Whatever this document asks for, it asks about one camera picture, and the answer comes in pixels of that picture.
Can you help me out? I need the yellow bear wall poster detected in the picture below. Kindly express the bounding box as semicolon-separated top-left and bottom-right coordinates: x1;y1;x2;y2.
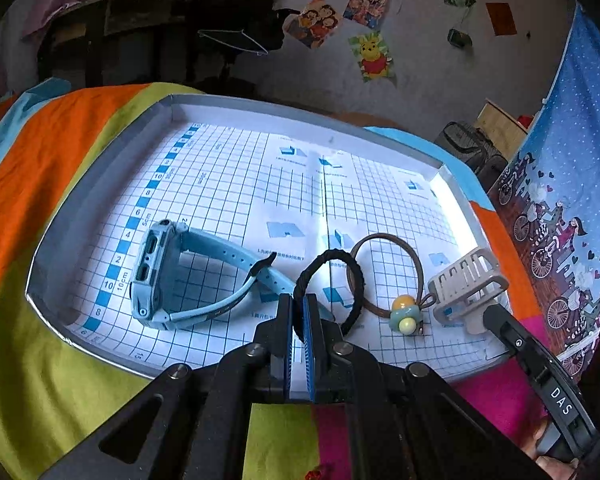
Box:
348;31;397;83

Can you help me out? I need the cartoon family wall poster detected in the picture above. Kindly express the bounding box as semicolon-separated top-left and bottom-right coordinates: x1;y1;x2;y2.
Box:
283;0;343;50

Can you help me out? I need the grey tray with grid paper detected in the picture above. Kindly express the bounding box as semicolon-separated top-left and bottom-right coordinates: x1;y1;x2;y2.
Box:
25;92;513;381

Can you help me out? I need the light wooden cabinet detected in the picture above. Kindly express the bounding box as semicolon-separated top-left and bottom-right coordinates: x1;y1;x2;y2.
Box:
475;100;531;148

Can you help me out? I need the white wire clothes hanger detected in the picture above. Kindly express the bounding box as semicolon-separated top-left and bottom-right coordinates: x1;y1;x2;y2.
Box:
197;27;270;57

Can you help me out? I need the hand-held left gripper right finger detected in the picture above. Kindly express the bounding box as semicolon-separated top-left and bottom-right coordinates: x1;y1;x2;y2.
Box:
302;294;553;480

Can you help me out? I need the dark wooden desk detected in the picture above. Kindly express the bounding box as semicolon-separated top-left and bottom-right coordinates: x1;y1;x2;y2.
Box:
40;0;201;91

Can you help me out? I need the brown hair tie with beads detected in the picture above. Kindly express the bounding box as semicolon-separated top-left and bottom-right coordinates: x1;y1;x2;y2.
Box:
346;232;426;336

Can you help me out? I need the colourful patchwork blanket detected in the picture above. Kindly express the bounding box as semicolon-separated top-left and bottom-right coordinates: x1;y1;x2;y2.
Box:
0;77;546;480

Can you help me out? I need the black braided hair tie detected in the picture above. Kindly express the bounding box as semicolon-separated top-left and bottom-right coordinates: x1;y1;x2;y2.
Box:
294;250;366;338

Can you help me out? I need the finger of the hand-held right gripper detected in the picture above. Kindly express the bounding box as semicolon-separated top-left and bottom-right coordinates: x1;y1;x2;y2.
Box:
482;304;561;388

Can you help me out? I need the person's right hand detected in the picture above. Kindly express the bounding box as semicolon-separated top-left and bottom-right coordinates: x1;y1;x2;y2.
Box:
518;416;581;480

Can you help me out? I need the red paper wall decoration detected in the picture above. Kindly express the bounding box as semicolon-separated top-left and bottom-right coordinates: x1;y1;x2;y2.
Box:
485;2;518;37

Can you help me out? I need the dark suitcase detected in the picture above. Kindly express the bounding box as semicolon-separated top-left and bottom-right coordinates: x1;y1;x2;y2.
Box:
432;121;508;193

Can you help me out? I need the black office chair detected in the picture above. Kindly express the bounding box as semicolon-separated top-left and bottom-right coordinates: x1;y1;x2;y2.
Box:
185;0;286;96

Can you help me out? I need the blue printed curtain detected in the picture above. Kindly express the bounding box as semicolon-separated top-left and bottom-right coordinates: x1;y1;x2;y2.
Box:
495;0;600;376

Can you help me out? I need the anime character wall poster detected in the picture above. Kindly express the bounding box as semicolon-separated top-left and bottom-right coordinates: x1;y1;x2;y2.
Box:
343;0;392;28

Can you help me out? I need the white hair claw clip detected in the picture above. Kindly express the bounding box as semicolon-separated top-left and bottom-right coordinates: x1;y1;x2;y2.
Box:
426;246;511;336

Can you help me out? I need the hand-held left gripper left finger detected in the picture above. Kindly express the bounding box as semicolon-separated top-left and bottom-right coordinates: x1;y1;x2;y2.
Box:
40;294;295;480

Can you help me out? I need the light blue smartwatch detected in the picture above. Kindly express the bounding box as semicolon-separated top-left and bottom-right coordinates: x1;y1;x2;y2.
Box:
130;218;301;331

